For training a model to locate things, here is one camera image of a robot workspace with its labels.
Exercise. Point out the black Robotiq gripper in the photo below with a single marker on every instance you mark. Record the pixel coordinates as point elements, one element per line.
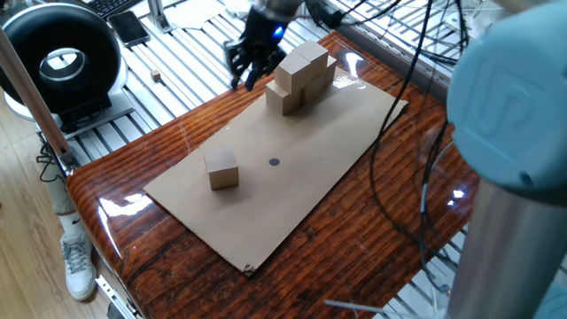
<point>263,33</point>

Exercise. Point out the light wooden cube block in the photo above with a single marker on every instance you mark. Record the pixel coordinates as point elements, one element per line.
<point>220,167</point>
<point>314,55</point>
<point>281,101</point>
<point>331,68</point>
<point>292,73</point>
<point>315,88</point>

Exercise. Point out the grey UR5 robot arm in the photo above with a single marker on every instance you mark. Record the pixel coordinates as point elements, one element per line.
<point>509,111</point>

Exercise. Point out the white crumpled cloth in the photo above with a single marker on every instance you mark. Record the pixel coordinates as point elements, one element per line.
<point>237,5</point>

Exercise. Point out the white paper sheet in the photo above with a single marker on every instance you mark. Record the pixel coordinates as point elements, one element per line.
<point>195,15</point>

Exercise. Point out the tiny wooden cube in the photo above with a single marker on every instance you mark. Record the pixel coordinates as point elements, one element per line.
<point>155,75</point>

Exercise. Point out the black round dot sticker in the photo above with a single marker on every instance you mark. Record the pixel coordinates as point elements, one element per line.
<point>274,162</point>

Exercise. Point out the black smartphone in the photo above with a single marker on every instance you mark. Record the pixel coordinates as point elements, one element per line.
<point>128,27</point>

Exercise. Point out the brown cardboard sheet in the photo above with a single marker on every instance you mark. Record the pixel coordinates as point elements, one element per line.
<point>288,199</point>

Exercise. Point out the black keyboard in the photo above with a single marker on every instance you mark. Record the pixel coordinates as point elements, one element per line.
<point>108,5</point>

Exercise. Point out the glossy dark wooden board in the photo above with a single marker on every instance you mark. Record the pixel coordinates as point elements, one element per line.
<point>354,230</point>

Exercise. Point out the person's leg with sock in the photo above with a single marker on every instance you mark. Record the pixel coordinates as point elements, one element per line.
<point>64,195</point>

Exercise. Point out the white sneaker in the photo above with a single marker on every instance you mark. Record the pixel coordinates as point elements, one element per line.
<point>79,270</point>

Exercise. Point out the white zip tie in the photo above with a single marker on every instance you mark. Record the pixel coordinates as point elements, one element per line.
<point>359,306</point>

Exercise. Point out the short aluminium post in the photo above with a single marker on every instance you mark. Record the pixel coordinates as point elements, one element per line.
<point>156,13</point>

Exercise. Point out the tan diagonal frame bar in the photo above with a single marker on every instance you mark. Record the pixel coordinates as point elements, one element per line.
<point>26,88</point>

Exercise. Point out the metal drawer rail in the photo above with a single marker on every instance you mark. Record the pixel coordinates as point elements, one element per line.
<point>113,294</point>

